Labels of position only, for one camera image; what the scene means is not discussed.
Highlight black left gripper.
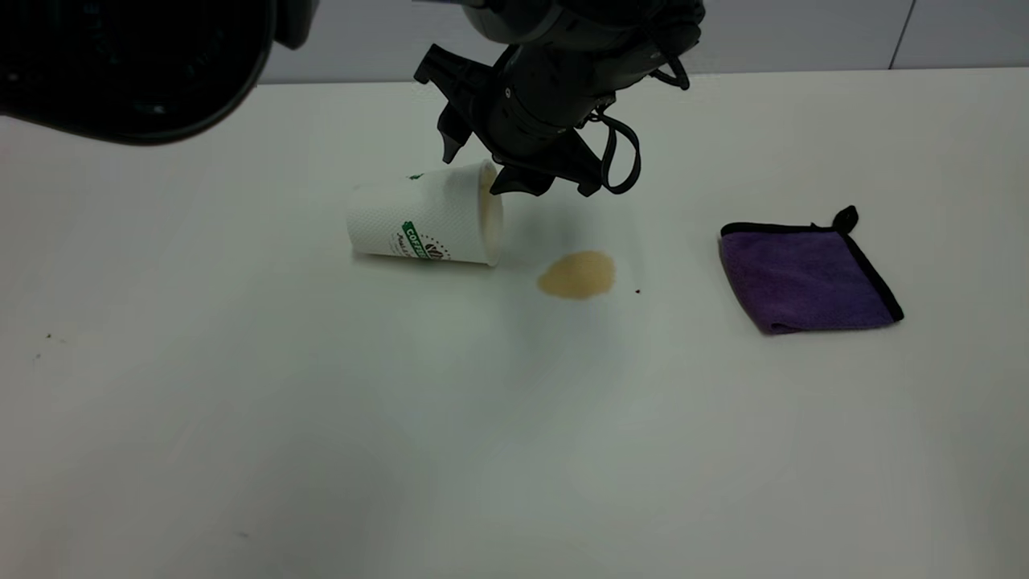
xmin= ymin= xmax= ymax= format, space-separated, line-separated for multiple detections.
xmin=414 ymin=44 xmax=613 ymax=199

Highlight white paper coffee cup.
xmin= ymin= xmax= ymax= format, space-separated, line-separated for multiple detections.
xmin=347 ymin=159 xmax=506 ymax=268

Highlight purple cloth with black trim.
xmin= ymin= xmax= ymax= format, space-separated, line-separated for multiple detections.
xmin=718 ymin=206 xmax=906 ymax=336

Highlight brown coffee spill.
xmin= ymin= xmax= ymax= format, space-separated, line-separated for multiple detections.
xmin=537 ymin=250 xmax=617 ymax=301

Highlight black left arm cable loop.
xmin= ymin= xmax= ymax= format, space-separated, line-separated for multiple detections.
xmin=596 ymin=111 xmax=643 ymax=196

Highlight short black left arm cable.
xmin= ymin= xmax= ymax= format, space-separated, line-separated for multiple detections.
xmin=650 ymin=47 xmax=694 ymax=92

